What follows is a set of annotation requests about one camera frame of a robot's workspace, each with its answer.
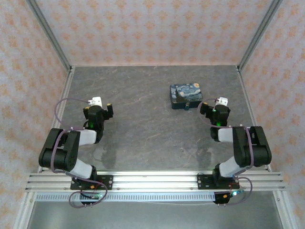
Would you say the starry night painted box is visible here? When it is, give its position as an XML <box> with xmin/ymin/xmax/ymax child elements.
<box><xmin>169</xmin><ymin>83</ymin><xmax>204</xmax><ymax>111</ymax></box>

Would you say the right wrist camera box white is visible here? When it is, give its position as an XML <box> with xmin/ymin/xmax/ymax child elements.
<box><xmin>215</xmin><ymin>96</ymin><xmax>230</xmax><ymax>107</ymax></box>

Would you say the aluminium table side rail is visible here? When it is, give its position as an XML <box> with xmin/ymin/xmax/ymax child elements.
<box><xmin>235</xmin><ymin>65</ymin><xmax>273</xmax><ymax>173</ymax></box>
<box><xmin>38</xmin><ymin>66</ymin><xmax>76</xmax><ymax>173</ymax></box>

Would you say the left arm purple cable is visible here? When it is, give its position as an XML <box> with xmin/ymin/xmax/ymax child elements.
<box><xmin>51</xmin><ymin>97</ymin><xmax>109</xmax><ymax>208</ymax></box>

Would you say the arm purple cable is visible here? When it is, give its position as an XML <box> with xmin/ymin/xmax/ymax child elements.
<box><xmin>51</xmin><ymin>97</ymin><xmax>109</xmax><ymax>208</ymax></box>
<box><xmin>198</xmin><ymin>99</ymin><xmax>254</xmax><ymax>206</ymax></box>

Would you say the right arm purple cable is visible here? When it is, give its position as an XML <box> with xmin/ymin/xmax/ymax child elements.
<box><xmin>198</xmin><ymin>99</ymin><xmax>254</xmax><ymax>206</ymax></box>

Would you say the aluminium frame post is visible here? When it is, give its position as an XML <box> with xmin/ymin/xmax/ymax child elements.
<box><xmin>25</xmin><ymin>0</ymin><xmax>73</xmax><ymax>70</ymax></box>
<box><xmin>237</xmin><ymin>0</ymin><xmax>285</xmax><ymax>70</ymax></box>

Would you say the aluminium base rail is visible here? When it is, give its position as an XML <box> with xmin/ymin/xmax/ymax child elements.
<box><xmin>24</xmin><ymin>170</ymin><xmax>285</xmax><ymax>193</ymax></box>

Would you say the slotted grey cable duct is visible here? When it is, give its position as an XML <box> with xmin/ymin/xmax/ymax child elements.
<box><xmin>35</xmin><ymin>192</ymin><xmax>216</xmax><ymax>202</ymax></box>

